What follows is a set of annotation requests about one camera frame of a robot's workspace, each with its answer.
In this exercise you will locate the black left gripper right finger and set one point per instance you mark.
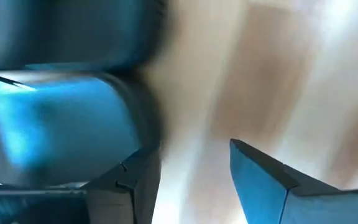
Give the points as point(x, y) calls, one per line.
point(259, 180)

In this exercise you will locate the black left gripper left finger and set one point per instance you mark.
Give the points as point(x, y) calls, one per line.
point(135, 186)

